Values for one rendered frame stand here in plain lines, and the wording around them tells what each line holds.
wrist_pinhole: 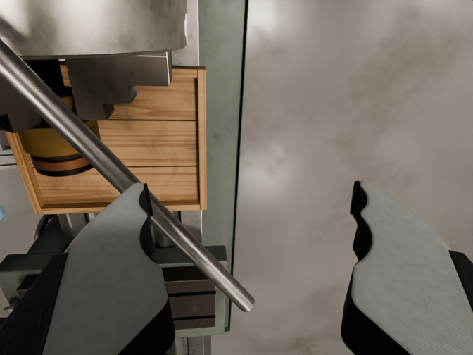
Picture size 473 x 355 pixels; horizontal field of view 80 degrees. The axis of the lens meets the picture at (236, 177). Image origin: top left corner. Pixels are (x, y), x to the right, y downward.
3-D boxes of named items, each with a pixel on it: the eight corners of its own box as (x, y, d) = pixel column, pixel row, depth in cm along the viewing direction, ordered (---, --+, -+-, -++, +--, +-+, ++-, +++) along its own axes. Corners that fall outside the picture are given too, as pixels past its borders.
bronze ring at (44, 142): (-23, 100, 28) (10, 182, 32) (78, 102, 29) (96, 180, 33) (27, 82, 36) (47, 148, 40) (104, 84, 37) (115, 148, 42)
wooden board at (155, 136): (-6, 59, 49) (-21, 62, 45) (205, 65, 53) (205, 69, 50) (43, 203, 63) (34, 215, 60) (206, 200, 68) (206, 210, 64)
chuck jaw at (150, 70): (49, 8, 27) (179, 14, 28) (70, 9, 31) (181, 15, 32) (76, 122, 32) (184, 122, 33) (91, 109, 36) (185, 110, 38)
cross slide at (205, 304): (26, 274, 65) (15, 290, 61) (215, 264, 70) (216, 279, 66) (48, 323, 74) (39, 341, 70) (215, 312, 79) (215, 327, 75)
